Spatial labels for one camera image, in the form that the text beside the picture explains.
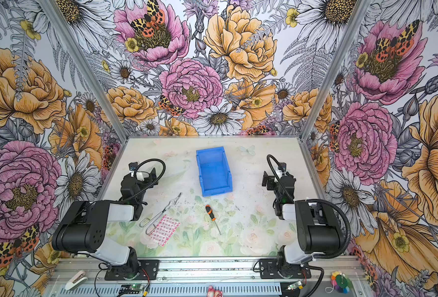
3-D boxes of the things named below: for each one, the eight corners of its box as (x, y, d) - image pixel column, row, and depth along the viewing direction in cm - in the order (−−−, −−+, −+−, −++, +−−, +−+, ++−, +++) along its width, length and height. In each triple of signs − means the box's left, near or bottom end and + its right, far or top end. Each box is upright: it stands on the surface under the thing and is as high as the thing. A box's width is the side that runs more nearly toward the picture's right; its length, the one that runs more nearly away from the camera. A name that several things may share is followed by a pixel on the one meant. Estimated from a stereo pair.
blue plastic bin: (202, 200, 96) (200, 189, 88) (196, 158, 114) (194, 146, 105) (233, 194, 98) (233, 183, 90) (222, 154, 116) (222, 142, 108)
